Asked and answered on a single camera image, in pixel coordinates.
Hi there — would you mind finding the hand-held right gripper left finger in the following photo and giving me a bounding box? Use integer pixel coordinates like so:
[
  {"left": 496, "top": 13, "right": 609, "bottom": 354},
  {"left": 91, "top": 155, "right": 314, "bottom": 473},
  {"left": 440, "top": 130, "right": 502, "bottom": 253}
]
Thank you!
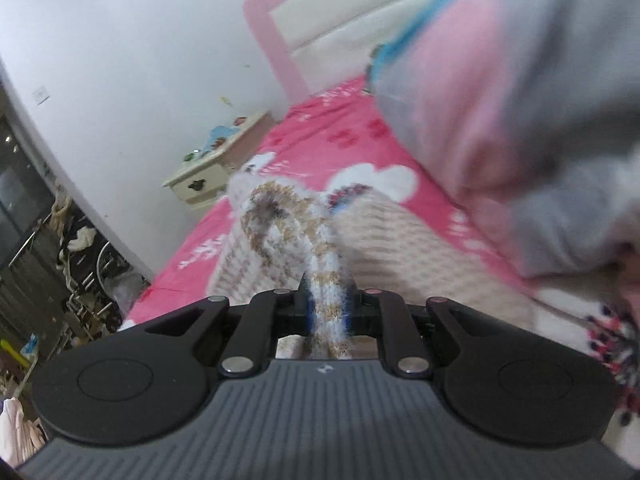
[{"left": 145, "top": 272, "right": 317, "bottom": 380}]

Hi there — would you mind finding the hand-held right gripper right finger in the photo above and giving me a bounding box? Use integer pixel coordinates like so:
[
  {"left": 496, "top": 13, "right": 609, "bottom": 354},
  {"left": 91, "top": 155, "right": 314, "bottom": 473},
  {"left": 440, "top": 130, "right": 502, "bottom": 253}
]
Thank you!
[{"left": 349, "top": 287, "right": 508, "bottom": 380}]

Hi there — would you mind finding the beige white houndstooth coat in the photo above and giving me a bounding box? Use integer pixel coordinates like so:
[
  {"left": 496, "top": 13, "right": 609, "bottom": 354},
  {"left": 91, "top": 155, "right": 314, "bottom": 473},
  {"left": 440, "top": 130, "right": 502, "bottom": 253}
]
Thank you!
[{"left": 212, "top": 172, "right": 556, "bottom": 361}]

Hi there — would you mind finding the cream nightstand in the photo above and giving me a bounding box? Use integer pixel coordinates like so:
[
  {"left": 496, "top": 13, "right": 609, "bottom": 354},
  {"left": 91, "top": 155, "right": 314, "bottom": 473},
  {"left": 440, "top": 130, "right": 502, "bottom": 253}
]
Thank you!
[{"left": 161, "top": 111, "right": 275, "bottom": 211}]

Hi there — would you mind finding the blue paper sheet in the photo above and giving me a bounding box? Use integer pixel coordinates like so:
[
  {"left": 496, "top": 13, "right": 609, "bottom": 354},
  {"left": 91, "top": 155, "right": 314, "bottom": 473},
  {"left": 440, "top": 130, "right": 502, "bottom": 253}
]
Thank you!
[{"left": 202, "top": 125, "right": 240, "bottom": 153}]

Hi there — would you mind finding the bicycle wheel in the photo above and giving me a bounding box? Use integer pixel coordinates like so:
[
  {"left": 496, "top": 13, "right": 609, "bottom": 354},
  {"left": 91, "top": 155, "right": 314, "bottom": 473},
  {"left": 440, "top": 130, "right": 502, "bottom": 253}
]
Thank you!
[{"left": 95, "top": 240, "right": 133, "bottom": 288}]

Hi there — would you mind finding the white hanging cloth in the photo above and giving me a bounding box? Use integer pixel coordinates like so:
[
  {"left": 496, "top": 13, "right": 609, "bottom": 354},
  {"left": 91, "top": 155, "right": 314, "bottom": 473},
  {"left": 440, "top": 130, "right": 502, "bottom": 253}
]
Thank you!
[{"left": 67, "top": 227, "right": 98, "bottom": 253}]

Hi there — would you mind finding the blue patterned blanket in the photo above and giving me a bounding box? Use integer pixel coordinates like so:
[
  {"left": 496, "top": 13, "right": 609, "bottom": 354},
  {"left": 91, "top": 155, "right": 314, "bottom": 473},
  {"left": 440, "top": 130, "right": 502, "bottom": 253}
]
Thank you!
[{"left": 367, "top": 0, "right": 501, "bottom": 86}]

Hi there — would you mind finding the pink grey floral quilt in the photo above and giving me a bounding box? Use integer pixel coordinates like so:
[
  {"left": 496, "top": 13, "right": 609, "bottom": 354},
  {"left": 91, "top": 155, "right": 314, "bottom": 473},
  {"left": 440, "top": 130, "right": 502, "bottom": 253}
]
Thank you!
[{"left": 372, "top": 0, "right": 640, "bottom": 281}]

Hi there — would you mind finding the yellow green plastic toy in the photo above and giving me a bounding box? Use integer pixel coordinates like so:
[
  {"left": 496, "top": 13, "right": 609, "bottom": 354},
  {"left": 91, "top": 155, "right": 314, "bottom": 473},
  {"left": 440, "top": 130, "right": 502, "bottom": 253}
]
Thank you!
[{"left": 0, "top": 337, "right": 40, "bottom": 367}]

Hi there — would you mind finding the white padded headboard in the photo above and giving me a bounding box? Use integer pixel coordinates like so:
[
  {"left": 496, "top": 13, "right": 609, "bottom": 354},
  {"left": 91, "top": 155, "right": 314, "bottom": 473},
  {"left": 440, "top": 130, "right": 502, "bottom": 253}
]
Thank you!
[{"left": 270, "top": 0, "right": 496, "bottom": 96}]

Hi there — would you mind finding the pale pink cloth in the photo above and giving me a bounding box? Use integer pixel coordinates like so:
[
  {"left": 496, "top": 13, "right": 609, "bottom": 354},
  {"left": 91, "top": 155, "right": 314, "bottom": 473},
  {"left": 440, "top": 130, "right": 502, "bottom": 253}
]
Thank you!
[{"left": 0, "top": 397, "right": 48, "bottom": 466}]

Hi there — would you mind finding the dark glass cabinet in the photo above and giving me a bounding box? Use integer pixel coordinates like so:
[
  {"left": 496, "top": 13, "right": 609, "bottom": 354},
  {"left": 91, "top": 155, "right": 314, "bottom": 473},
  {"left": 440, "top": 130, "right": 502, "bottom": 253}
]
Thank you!
[{"left": 0, "top": 85, "right": 68, "bottom": 321}]

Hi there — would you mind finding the pink bed frame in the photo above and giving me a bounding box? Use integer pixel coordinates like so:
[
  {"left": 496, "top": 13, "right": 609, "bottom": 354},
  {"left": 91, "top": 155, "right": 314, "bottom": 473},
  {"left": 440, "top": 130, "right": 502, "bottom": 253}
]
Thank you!
[{"left": 243, "top": 0, "right": 366, "bottom": 106}]

